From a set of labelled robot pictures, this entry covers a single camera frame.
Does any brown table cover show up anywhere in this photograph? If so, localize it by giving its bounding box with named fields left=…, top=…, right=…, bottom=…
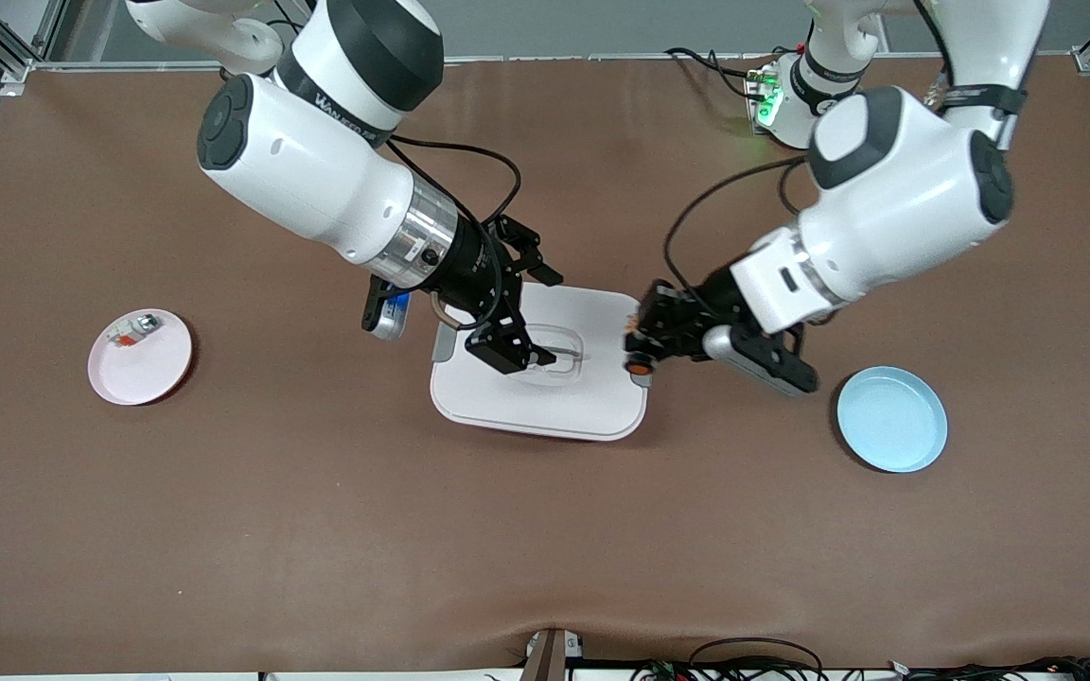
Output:
left=0, top=55, right=1090, bottom=674

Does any black cable bundle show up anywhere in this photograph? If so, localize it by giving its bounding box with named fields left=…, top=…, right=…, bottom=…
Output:
left=886, top=655, right=1090, bottom=681
left=630, top=637, right=830, bottom=681

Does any black left arm base cable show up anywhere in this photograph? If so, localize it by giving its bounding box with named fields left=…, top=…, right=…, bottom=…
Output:
left=664, top=45, right=773, bottom=100

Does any light blue round plate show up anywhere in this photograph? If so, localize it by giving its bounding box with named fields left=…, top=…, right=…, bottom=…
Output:
left=836, top=366, right=949, bottom=474

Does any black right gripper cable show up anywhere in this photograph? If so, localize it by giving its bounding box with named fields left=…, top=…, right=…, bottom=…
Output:
left=384, top=135, right=522, bottom=332

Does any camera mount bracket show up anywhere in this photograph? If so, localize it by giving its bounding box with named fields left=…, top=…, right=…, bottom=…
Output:
left=519, top=627, right=586, bottom=681

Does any white lidded storage box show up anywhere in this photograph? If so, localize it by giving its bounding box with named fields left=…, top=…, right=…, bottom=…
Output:
left=430, top=281, right=650, bottom=443

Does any aluminium table edge rail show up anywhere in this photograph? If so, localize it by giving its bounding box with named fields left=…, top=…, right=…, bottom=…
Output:
left=29, top=54, right=1090, bottom=73

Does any pink round plate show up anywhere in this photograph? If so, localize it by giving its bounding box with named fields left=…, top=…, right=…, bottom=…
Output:
left=88, top=308, right=193, bottom=406

